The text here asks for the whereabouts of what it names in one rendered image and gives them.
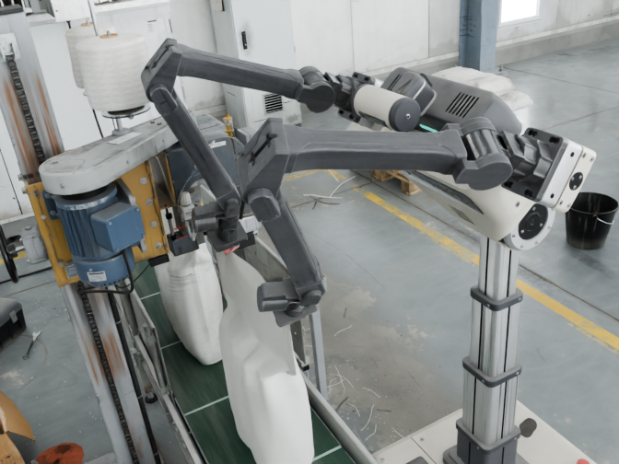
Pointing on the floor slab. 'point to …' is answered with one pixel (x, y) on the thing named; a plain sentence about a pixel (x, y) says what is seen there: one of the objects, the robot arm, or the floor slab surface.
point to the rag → (62, 454)
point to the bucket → (589, 220)
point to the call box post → (318, 353)
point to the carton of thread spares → (10, 413)
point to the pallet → (398, 178)
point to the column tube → (30, 80)
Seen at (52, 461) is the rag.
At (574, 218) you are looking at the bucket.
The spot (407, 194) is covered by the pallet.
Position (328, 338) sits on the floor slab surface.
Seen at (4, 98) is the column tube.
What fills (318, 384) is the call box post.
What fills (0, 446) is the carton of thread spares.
